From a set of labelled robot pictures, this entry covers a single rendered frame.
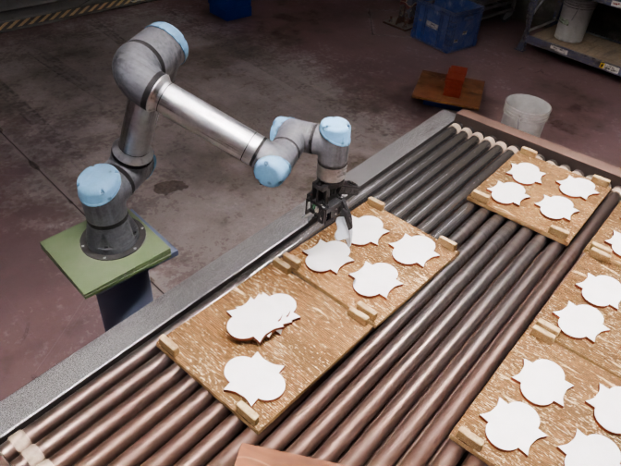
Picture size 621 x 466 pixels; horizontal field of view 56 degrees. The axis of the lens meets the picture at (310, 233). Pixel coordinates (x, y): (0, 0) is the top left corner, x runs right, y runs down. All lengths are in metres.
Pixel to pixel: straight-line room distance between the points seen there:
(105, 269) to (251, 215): 1.71
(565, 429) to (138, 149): 1.27
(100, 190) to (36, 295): 1.47
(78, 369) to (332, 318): 0.62
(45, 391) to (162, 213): 2.06
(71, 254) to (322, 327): 0.77
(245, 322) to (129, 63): 0.66
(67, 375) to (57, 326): 1.41
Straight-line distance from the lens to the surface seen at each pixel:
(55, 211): 3.56
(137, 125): 1.64
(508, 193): 2.08
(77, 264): 1.79
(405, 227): 1.83
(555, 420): 1.47
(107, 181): 1.67
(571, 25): 6.05
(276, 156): 1.32
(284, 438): 1.33
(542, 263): 1.87
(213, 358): 1.43
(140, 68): 1.40
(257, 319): 1.46
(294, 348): 1.45
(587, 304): 1.77
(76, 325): 2.87
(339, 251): 1.69
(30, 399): 1.48
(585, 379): 1.58
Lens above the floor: 2.05
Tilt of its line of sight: 39 degrees down
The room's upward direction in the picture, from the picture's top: 4 degrees clockwise
